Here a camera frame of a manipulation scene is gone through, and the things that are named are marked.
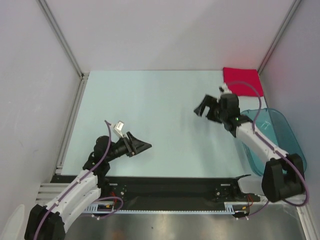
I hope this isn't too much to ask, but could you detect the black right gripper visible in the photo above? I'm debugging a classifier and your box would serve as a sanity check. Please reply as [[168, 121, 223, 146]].
[[193, 94, 227, 124]]

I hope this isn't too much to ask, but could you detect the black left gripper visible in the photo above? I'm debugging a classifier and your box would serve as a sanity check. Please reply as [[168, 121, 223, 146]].
[[105, 131, 151, 163]]

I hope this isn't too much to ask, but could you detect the red t shirt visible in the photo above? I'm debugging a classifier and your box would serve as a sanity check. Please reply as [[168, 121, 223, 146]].
[[222, 67, 264, 97]]

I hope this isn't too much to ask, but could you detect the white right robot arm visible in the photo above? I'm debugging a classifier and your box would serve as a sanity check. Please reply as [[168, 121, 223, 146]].
[[194, 93, 310, 206]]

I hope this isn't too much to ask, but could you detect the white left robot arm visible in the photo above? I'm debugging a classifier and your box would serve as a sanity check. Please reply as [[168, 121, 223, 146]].
[[24, 132, 152, 240]]

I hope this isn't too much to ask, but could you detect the teal plastic basin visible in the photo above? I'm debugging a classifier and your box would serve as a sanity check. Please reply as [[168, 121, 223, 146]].
[[242, 108, 307, 171]]

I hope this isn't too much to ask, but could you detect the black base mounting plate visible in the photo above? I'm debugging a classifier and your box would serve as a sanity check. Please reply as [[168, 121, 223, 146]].
[[49, 174, 262, 211]]

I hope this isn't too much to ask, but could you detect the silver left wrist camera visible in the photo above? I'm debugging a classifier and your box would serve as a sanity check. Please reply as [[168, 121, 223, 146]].
[[112, 120, 125, 139]]

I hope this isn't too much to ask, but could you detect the left aluminium corner post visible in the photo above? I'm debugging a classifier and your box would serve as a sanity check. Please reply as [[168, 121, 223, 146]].
[[36, 0, 84, 79]]

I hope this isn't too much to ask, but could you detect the aluminium corner post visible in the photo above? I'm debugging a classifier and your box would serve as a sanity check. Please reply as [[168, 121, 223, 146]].
[[36, 0, 84, 79], [257, 0, 303, 76]]

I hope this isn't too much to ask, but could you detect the white cable duct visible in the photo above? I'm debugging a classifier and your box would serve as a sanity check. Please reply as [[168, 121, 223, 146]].
[[83, 200, 249, 215]]

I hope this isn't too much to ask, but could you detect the right aluminium corner post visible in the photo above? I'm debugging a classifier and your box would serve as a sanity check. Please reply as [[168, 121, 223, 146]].
[[257, 0, 303, 76]]

